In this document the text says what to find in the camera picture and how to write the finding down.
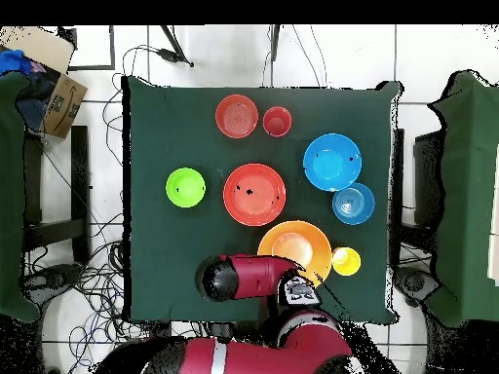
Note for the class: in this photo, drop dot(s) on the brown cardboard box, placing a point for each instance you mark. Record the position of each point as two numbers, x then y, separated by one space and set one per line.
64 105

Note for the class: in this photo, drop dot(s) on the large blue plastic bowl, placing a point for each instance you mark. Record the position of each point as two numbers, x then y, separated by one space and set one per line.
332 162

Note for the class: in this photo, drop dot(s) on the dark green table cloth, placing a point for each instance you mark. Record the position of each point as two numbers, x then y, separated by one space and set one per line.
175 233

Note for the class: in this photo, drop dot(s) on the yellow plastic cup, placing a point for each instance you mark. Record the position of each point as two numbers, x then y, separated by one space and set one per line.
349 263

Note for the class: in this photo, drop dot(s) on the wide orange-red shallow bowl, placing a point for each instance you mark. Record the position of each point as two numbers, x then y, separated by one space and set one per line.
254 198

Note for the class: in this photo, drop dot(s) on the orange-red plastic cup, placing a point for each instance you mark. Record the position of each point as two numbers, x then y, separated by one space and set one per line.
277 121

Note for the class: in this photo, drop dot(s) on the green plastic bowl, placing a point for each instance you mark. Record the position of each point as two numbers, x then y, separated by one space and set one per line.
185 187

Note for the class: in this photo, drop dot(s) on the small blue plastic bowl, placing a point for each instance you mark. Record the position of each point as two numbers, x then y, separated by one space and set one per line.
354 204

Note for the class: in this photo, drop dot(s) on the black rounded floor base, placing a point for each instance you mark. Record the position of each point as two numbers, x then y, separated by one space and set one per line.
415 283
54 278

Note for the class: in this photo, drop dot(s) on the blue cloth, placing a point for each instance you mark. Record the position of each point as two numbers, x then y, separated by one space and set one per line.
13 61

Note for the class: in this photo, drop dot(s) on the large orange plastic bowl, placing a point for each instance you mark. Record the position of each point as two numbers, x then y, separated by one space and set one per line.
296 241

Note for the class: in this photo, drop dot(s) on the black metal frame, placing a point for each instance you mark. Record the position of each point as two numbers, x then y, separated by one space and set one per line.
112 46

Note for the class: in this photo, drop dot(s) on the black tripod leg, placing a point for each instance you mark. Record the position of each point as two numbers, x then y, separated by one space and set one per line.
275 39
175 43

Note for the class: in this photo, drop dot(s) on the green cloth covered table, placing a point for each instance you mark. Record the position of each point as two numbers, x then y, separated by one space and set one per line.
468 194
9 194

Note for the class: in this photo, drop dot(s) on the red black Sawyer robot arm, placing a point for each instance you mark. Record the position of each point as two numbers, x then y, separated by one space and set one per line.
265 272

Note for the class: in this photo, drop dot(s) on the small orange-red ringed bowl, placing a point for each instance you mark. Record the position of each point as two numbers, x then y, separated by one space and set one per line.
236 117

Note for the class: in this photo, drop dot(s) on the black box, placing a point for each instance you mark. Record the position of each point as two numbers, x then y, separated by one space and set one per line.
427 175

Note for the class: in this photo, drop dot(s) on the black chair frame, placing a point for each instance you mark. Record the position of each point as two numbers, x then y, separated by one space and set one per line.
80 175

